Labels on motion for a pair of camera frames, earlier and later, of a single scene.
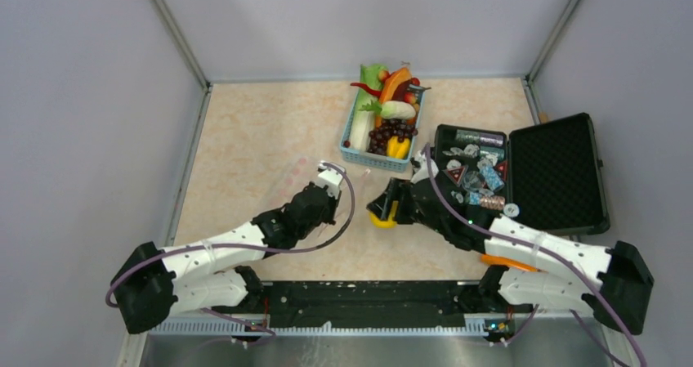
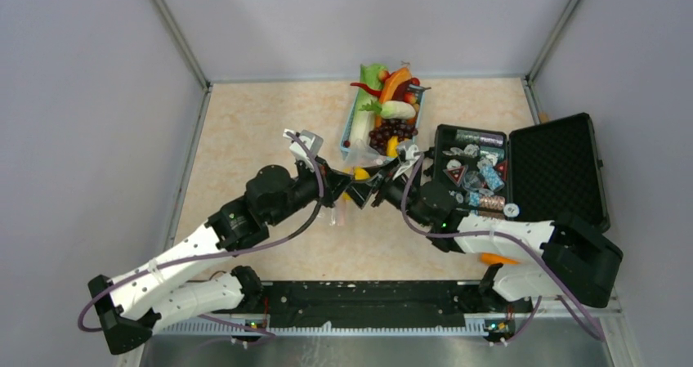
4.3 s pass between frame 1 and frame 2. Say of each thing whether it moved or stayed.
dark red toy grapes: stayed
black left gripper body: moved
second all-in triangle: stayed
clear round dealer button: stayed
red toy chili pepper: stayed
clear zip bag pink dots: moved
